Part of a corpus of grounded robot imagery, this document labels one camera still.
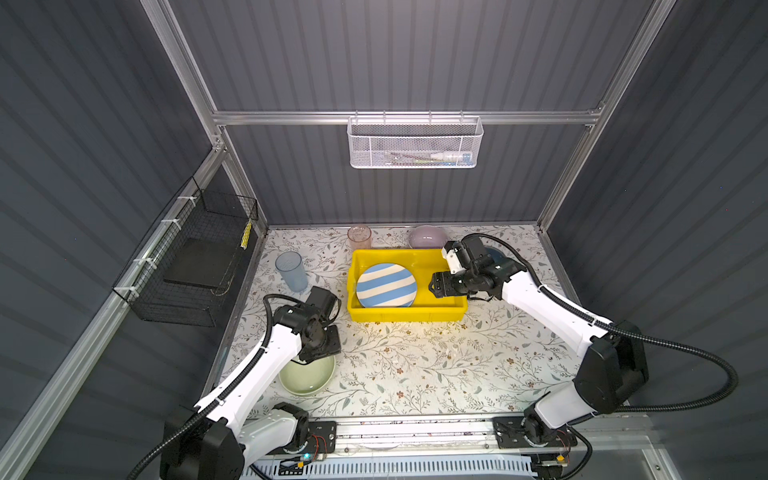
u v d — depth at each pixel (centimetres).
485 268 64
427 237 112
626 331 44
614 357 42
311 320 57
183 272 71
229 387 43
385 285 97
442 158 91
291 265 95
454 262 70
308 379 81
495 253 112
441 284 75
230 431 39
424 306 96
